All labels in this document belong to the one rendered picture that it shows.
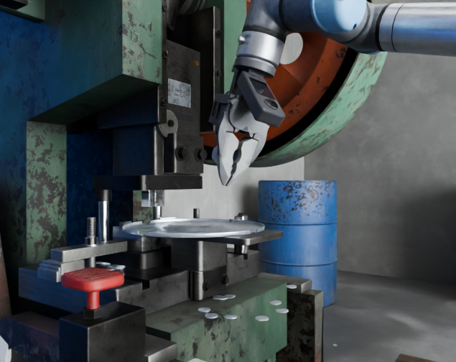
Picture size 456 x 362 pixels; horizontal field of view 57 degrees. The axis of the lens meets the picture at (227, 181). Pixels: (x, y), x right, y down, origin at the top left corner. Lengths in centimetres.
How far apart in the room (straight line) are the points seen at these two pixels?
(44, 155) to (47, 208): 12
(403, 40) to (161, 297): 59
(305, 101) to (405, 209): 303
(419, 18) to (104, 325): 61
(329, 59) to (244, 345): 70
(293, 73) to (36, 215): 73
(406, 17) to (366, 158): 346
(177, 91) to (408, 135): 332
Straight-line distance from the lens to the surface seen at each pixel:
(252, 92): 66
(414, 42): 72
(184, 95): 93
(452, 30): 70
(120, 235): 92
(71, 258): 81
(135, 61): 78
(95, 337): 56
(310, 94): 112
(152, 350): 64
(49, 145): 100
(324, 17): 66
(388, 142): 411
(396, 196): 408
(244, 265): 100
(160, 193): 94
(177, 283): 82
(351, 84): 108
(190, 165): 88
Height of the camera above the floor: 88
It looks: level
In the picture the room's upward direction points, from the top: straight up
